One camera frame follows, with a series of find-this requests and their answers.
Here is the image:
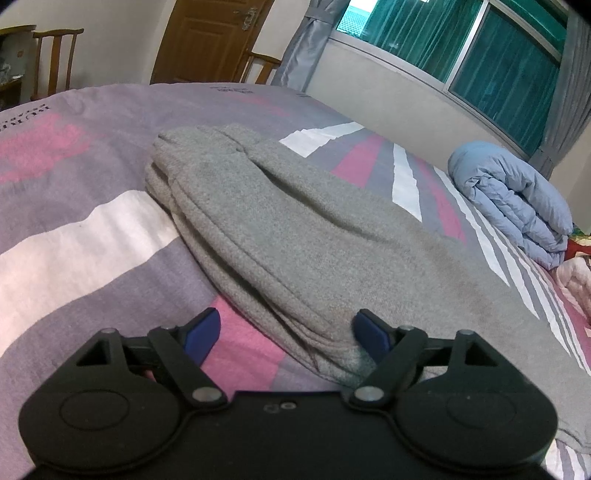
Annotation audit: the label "wooden chair by wall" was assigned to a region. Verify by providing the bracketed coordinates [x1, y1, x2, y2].
[30, 28, 85, 101]

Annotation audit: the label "red patterned folded blanket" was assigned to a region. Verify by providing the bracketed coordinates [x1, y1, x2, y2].
[565, 226, 591, 260]

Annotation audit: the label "wooden chair near door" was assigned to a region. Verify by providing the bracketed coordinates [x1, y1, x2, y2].
[239, 51, 281, 85]

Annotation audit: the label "brown wooden door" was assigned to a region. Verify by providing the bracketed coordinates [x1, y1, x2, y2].
[150, 0, 273, 84]

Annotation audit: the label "grey curtain left side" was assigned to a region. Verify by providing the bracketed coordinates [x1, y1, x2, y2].
[271, 0, 349, 92]

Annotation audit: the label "grey curtain right side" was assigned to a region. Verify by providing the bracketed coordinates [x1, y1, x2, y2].
[529, 8, 591, 180]

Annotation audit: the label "grey curtain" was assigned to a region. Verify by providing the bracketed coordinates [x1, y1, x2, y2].
[271, 0, 349, 92]
[529, 8, 591, 180]

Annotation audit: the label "folded pink blanket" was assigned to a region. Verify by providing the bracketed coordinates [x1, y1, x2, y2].
[553, 255, 591, 319]

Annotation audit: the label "window with teal blinds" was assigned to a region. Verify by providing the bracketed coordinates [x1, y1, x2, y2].
[335, 0, 567, 156]

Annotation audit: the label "folded light blue duvet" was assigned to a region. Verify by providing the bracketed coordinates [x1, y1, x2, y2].
[448, 141, 574, 270]

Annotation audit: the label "striped pink grey bed sheet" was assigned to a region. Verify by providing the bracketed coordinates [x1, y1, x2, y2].
[1, 83, 590, 479]

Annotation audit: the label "grey knit pants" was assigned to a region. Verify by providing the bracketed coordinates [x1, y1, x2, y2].
[146, 124, 590, 452]

